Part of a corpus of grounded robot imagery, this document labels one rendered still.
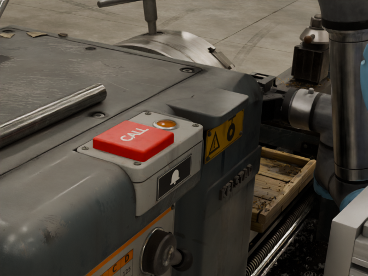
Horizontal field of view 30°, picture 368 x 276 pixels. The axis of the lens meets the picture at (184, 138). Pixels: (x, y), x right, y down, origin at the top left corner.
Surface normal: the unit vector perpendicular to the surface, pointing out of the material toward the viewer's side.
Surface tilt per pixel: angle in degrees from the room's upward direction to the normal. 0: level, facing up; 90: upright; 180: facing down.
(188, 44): 18
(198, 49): 23
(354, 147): 95
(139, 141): 0
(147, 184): 90
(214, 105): 0
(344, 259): 90
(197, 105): 0
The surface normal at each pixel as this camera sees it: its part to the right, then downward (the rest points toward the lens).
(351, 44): -0.29, 0.43
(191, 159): 0.87, 0.23
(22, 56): 0.05, -0.92
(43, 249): 0.84, -0.07
